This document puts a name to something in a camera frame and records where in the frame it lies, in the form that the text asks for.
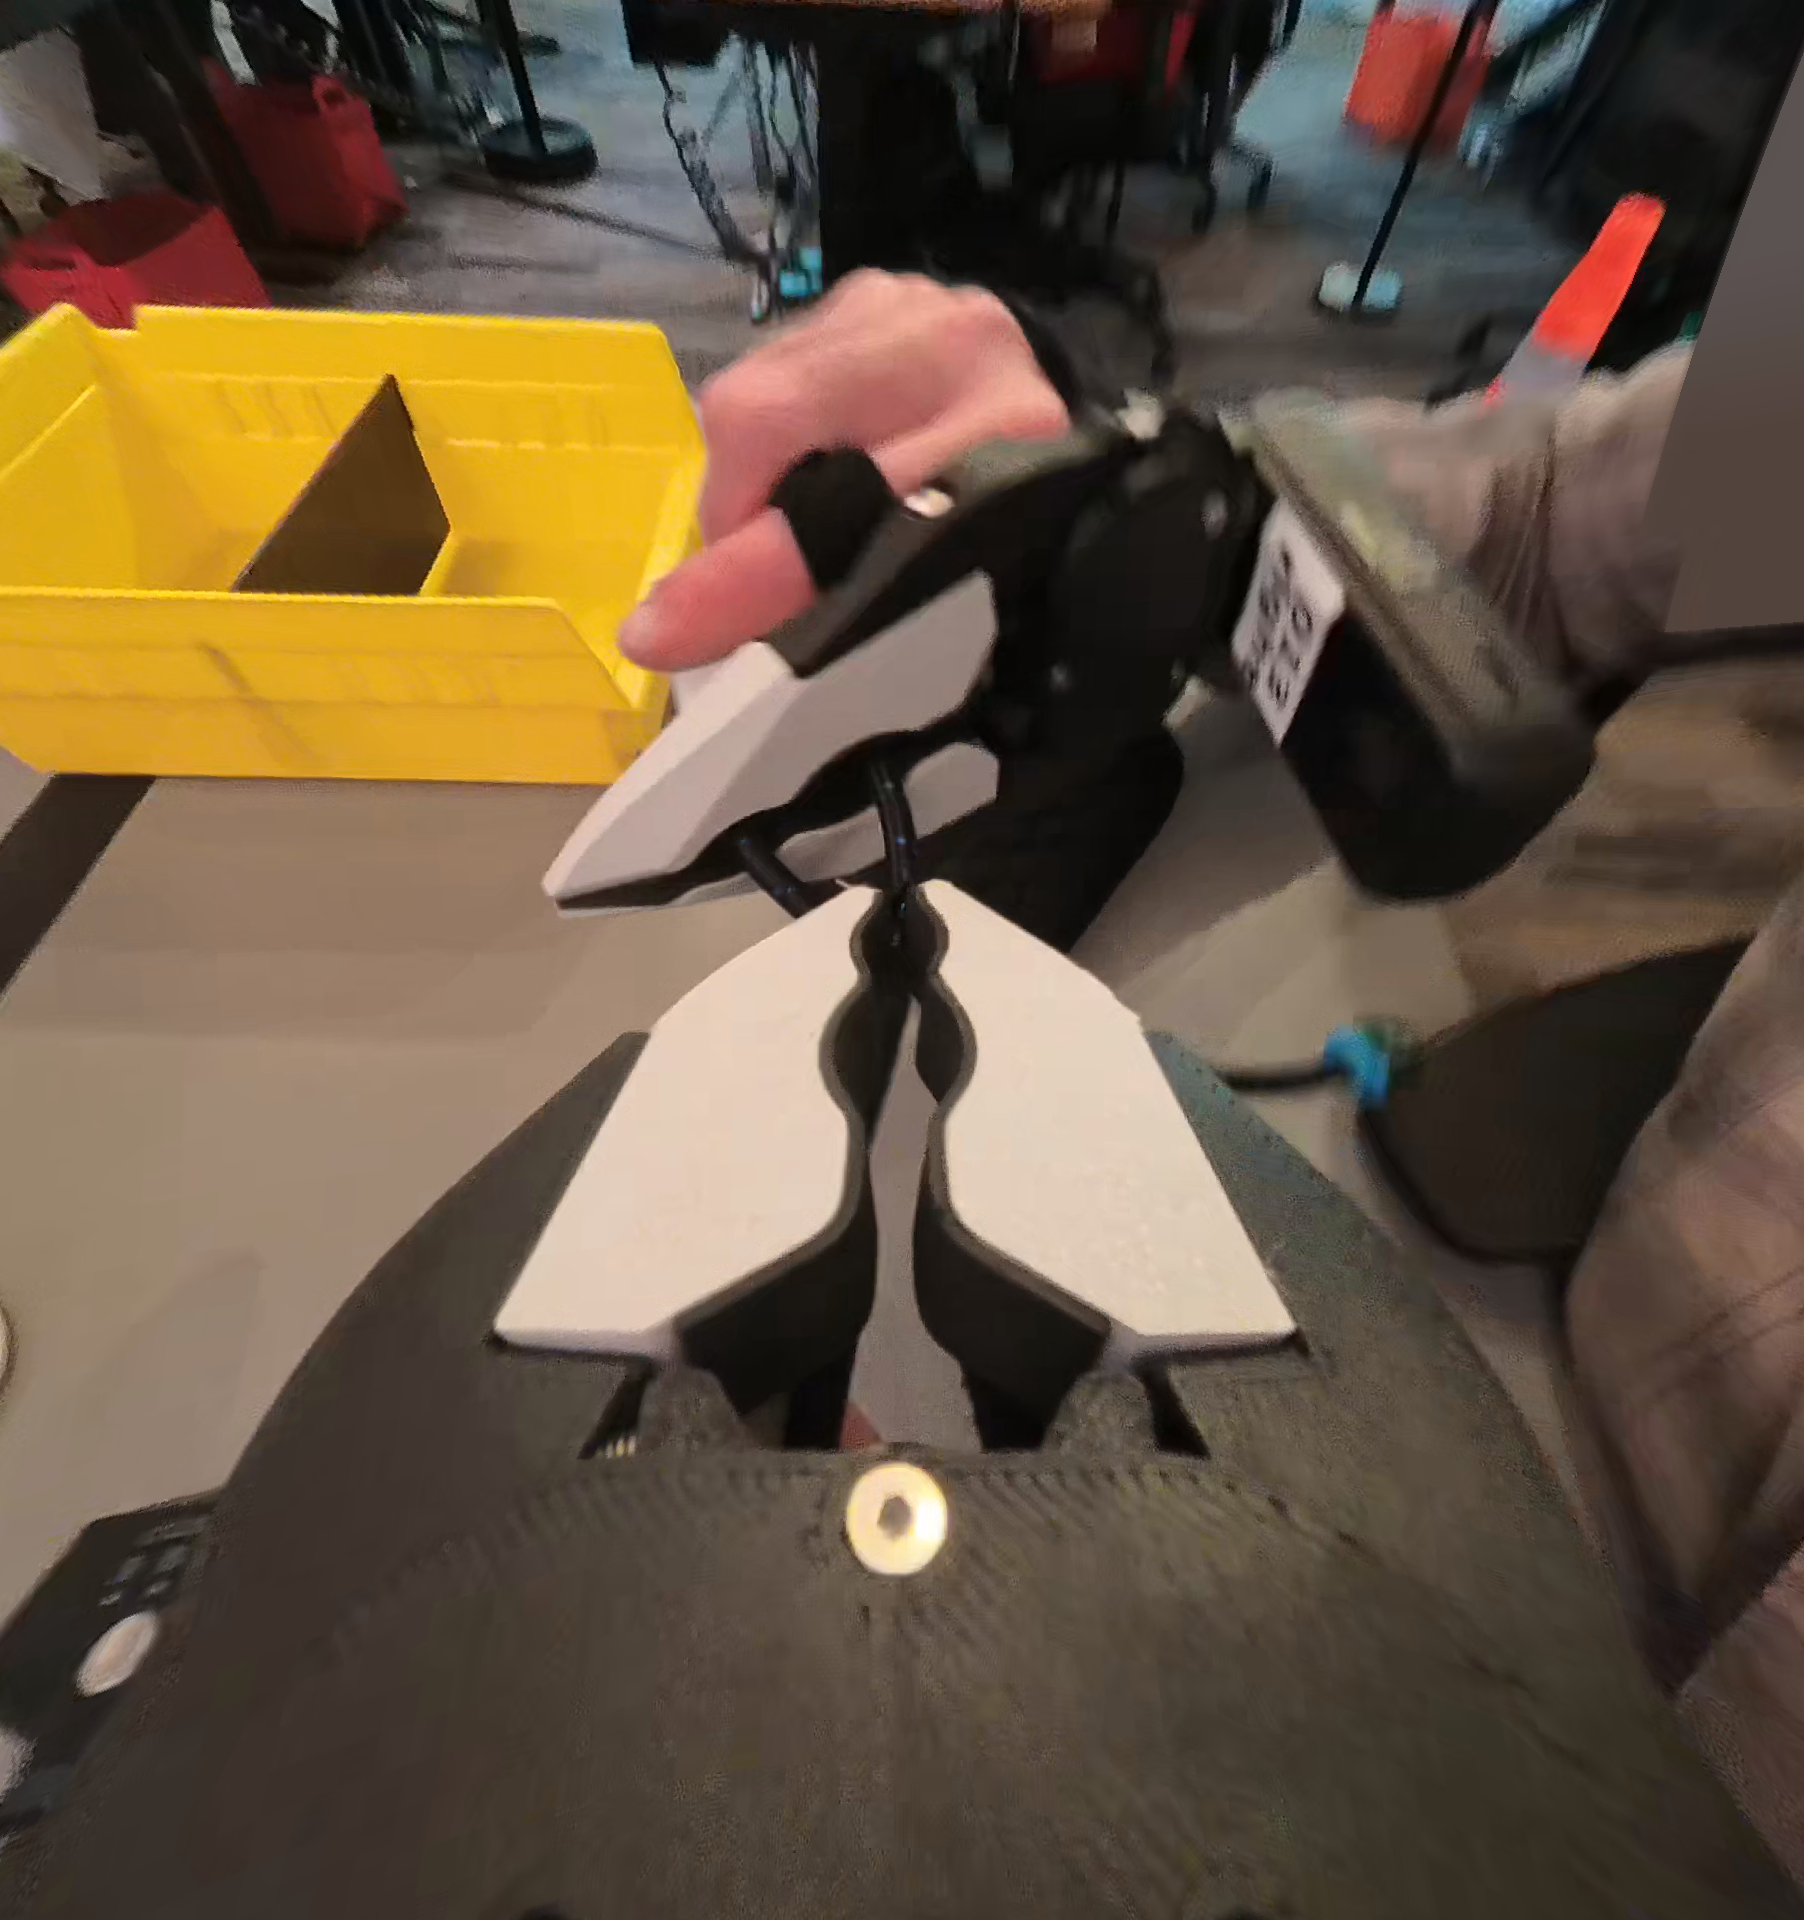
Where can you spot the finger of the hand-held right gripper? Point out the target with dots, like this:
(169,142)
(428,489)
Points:
(752,750)
(932,804)

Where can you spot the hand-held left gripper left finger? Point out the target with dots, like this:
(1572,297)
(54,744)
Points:
(723,1141)

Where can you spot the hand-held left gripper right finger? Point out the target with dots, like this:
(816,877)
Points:
(1083,1156)

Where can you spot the person's right hand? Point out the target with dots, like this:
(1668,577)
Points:
(843,376)

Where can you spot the black mouse pad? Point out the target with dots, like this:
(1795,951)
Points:
(1516,1126)

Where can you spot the wooden-edged desk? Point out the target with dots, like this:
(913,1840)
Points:
(901,151)

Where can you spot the orange traffic cone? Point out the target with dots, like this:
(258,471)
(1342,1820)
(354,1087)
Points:
(1594,298)

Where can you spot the orange bin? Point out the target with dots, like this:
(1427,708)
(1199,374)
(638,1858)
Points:
(1412,75)

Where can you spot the yellow plastic bin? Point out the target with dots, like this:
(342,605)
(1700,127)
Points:
(122,659)

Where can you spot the red storage bin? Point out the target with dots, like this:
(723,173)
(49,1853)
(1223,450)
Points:
(137,254)
(318,164)

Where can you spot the small black switch box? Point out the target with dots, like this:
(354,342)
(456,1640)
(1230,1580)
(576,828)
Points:
(45,1636)

